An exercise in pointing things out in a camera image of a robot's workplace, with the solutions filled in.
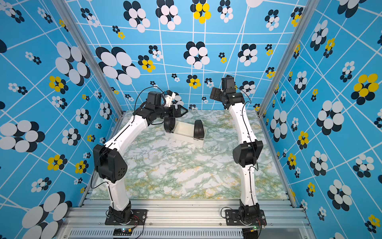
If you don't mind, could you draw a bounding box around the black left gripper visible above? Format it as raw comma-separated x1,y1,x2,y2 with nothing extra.
155,104,188,119

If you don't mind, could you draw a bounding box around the black leather belt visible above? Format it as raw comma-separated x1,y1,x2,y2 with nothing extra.
193,119,205,140
164,118,176,133

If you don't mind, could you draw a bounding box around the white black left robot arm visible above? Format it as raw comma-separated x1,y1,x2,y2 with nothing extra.
93,90,185,225

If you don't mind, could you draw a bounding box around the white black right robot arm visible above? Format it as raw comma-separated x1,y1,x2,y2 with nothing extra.
210,75,266,227

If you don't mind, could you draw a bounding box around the white plastic storage tray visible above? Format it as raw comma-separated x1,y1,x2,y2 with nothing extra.
165,121,204,147

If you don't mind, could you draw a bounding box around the right green circuit board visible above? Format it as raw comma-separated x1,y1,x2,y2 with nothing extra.
242,227,262,239

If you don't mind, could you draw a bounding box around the green circuit board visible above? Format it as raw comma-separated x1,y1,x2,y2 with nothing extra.
242,227,262,239
113,228,133,237

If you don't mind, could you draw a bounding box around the left green circuit board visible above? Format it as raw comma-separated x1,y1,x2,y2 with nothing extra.
113,228,133,237

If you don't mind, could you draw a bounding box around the aluminium front frame rail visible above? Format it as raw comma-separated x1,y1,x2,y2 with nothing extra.
57,199,315,239

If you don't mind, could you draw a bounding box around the left aluminium corner post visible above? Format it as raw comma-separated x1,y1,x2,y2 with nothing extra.
52,1,123,117

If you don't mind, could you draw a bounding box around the aluminium corner post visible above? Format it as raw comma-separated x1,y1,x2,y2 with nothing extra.
259,0,319,117
52,1,123,117

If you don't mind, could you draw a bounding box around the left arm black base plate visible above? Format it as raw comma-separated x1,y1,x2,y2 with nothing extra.
104,209,148,226

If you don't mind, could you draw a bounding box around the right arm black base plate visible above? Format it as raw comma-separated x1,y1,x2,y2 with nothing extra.
225,209,267,227

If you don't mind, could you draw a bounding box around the right aluminium corner post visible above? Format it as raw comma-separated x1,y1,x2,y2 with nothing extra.
259,0,319,117

